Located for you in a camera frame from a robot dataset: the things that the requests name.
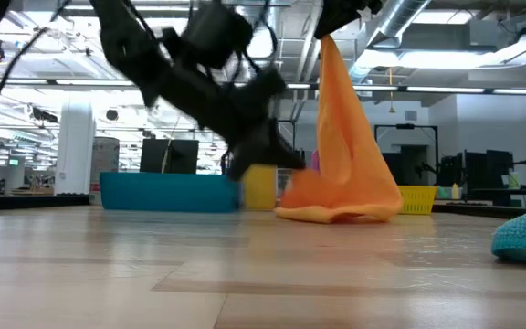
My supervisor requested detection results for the slanted silver ceiling duct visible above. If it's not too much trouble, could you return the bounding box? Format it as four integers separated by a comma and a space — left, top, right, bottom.
353, 0, 433, 86

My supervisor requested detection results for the white pillar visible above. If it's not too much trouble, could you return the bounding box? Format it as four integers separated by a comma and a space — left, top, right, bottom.
55, 93, 96, 196

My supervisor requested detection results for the orange microfibre cloth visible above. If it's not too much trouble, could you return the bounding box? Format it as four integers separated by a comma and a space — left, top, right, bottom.
274, 34, 404, 225

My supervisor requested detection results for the black background workstation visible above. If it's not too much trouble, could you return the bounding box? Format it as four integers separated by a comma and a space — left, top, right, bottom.
440, 149, 526, 207

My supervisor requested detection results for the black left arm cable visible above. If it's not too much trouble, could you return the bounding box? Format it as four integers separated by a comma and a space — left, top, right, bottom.
0, 0, 72, 133

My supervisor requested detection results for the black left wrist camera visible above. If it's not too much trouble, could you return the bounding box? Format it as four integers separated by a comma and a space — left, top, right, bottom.
171, 2, 255, 69

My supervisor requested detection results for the yellow plastic basket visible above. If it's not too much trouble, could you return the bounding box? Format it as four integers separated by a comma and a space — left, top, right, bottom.
397, 185, 438, 216

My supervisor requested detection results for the black monitor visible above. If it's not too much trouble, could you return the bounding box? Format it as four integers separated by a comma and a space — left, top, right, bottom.
139, 139, 200, 174

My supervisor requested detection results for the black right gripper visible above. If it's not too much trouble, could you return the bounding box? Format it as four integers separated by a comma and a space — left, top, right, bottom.
313, 0, 383, 40

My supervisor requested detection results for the grey cylindrical canister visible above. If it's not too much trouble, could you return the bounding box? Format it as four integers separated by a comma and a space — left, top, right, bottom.
90, 136, 121, 193

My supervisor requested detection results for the black background gantry frame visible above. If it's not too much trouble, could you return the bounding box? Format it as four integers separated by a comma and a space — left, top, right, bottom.
374, 122, 440, 186

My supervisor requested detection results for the blue plastic bin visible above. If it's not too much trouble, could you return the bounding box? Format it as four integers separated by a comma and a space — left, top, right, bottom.
99, 171, 241, 214

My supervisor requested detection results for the long ceiling light strip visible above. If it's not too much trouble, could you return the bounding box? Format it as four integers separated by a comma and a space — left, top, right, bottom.
0, 78, 526, 96

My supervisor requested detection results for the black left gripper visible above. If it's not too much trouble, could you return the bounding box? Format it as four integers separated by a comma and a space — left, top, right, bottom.
171, 68, 308, 182

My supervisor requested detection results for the clear plastic bin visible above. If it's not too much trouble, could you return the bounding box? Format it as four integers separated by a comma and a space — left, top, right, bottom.
277, 167, 292, 202

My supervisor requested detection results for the yellow plastic sports bottle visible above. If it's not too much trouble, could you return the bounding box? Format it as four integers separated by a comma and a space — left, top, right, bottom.
243, 164, 279, 211

